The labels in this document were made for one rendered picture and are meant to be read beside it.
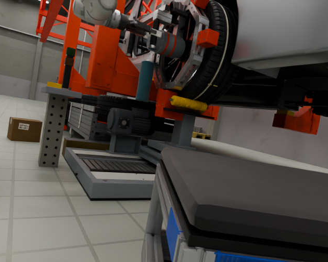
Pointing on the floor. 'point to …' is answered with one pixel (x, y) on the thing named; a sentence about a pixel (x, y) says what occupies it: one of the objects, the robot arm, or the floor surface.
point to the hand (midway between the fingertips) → (154, 34)
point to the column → (52, 130)
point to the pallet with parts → (199, 133)
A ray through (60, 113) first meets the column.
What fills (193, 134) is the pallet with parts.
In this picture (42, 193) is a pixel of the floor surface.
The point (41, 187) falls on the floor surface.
